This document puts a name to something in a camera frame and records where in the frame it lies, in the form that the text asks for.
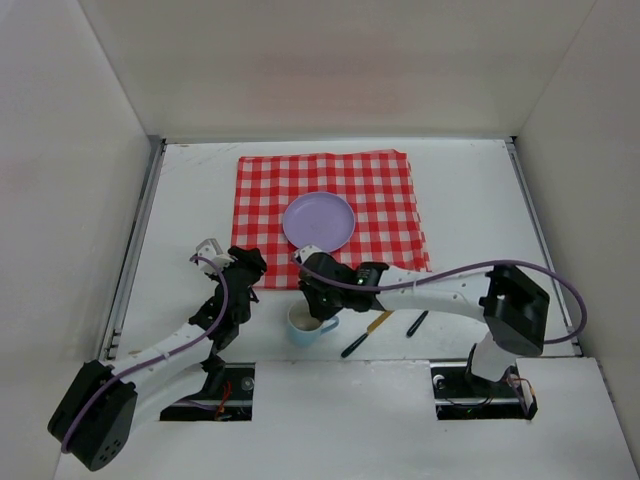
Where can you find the white mug blue handle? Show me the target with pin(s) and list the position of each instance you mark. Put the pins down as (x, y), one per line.
(302, 329)

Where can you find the red white checkered cloth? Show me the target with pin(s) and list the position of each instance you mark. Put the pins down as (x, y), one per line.
(377, 185)

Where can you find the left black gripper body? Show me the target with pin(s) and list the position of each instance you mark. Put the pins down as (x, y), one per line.
(239, 288)

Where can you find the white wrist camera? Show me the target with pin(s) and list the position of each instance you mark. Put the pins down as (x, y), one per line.
(303, 254)
(210, 258)

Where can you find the gold fork dark handle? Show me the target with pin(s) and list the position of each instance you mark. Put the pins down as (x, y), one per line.
(416, 324)

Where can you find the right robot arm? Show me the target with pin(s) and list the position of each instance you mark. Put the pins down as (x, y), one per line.
(512, 306)

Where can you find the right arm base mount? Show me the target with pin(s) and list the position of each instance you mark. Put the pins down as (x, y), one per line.
(460, 396)

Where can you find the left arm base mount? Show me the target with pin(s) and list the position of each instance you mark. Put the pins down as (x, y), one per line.
(227, 396)

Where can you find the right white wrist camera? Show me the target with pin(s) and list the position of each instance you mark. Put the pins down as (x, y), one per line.
(303, 254)

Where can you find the lilac plastic plate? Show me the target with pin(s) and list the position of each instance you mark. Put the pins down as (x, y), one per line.
(322, 219)

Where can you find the gold knife dark handle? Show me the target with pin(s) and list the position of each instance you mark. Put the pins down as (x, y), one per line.
(369, 330)

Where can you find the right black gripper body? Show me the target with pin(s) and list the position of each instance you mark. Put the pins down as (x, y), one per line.
(316, 293)

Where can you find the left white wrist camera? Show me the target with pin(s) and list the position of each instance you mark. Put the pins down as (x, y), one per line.
(210, 258)

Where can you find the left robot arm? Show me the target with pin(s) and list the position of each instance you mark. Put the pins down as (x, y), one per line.
(106, 401)

